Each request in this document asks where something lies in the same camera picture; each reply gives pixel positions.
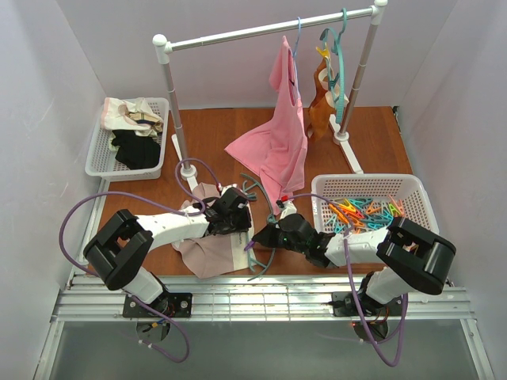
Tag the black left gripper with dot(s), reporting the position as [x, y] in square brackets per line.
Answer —
[241, 216]

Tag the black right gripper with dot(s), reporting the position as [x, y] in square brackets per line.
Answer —
[275, 235]

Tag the purple clothespin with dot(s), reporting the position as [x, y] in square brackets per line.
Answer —
[250, 245]

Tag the mauve underwear white waistband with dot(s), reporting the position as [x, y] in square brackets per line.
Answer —
[214, 255]

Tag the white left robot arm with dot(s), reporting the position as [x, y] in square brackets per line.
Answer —
[120, 247]

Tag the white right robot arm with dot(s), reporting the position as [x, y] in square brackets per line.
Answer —
[415, 259]

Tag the brown beige underwear hanging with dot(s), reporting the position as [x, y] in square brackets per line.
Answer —
[322, 106]

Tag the blue thin hanger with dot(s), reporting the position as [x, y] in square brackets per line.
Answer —
[297, 55]

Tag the yellow clothespin on hanger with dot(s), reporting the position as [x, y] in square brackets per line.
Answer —
[325, 53]

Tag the teal hanger on right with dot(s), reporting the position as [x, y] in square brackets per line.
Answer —
[336, 68]

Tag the white clothespin basket right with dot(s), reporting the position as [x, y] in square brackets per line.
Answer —
[402, 187]

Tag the pile of coloured clothespins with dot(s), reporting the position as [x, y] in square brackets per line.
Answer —
[360, 215]

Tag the pink t-shirt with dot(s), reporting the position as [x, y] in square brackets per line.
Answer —
[276, 150]

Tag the black garment in basket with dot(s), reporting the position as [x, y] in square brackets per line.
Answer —
[136, 152]

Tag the cream pink garment in basket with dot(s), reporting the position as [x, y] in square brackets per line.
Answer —
[136, 116]

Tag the white laundry basket left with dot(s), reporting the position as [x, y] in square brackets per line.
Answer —
[101, 160]

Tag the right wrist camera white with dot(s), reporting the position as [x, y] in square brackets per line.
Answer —
[286, 207]

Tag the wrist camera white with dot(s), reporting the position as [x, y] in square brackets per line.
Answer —
[286, 207]
[227, 187]

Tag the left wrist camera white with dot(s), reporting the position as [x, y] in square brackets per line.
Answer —
[227, 187]

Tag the aluminium mounting rail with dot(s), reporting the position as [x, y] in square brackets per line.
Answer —
[236, 298]

